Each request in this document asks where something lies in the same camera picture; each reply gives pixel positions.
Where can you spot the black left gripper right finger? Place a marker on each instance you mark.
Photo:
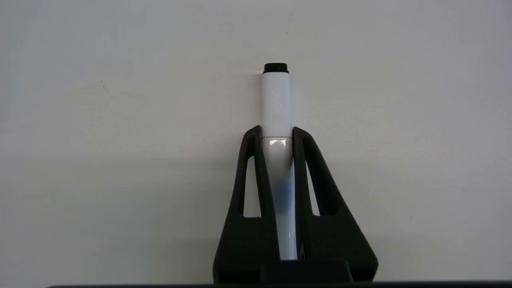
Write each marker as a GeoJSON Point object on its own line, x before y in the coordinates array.
{"type": "Point", "coordinates": [332, 240]}

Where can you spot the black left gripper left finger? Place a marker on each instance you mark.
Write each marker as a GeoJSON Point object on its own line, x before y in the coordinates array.
{"type": "Point", "coordinates": [246, 244]}

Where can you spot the white marker with black cap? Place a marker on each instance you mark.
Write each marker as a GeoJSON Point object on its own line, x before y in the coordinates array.
{"type": "Point", "coordinates": [276, 104]}

